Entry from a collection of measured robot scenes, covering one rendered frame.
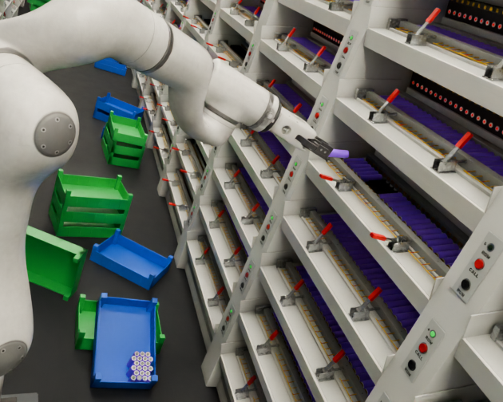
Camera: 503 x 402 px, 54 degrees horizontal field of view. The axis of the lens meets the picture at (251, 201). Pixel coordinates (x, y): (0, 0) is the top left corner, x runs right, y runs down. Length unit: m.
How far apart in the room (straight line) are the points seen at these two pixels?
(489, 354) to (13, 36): 0.85
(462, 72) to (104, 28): 0.66
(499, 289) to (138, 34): 0.68
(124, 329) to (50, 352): 0.25
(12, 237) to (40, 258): 1.31
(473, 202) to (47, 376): 1.37
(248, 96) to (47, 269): 1.34
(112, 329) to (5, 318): 1.03
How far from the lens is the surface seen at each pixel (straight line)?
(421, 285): 1.01
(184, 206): 2.52
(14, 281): 0.84
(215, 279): 2.07
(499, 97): 0.97
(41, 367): 1.81
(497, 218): 0.90
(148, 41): 0.76
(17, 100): 0.65
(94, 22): 0.71
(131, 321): 1.88
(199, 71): 0.86
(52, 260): 2.08
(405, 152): 1.09
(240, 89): 0.98
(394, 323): 1.15
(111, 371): 1.80
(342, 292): 1.23
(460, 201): 0.96
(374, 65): 1.40
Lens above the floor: 1.32
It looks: 23 degrees down
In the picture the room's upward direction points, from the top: 22 degrees clockwise
